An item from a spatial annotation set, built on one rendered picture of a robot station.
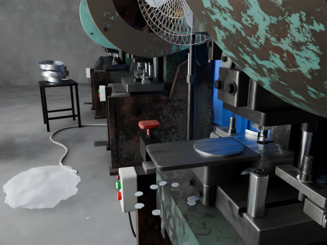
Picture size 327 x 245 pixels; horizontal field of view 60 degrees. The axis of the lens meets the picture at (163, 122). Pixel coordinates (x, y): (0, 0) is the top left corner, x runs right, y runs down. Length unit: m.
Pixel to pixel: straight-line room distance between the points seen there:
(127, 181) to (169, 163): 0.32
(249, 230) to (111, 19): 1.59
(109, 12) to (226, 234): 1.57
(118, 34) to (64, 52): 5.33
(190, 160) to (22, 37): 6.82
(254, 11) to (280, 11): 0.03
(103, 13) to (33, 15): 5.41
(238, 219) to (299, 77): 0.42
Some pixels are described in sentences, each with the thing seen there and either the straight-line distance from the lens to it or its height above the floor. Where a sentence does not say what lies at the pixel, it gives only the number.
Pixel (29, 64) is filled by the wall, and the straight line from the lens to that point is 7.32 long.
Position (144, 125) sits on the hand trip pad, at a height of 0.76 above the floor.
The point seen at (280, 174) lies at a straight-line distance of 0.72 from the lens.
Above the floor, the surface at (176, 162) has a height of 0.78.
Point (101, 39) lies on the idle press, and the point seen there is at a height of 1.03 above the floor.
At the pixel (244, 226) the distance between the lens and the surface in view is 0.63.
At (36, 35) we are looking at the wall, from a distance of 7.27.
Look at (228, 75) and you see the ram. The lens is 0.68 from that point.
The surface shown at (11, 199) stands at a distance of 1.97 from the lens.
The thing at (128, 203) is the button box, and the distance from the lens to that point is 0.96.
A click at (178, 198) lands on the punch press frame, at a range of 0.76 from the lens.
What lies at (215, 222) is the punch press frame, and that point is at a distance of 0.69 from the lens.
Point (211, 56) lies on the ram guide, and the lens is 0.75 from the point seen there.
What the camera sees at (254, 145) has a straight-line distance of 0.77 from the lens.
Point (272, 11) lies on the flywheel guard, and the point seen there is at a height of 1.06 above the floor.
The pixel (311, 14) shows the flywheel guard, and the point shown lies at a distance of 0.20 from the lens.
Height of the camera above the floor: 1.04
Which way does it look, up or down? 16 degrees down
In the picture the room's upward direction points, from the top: straight up
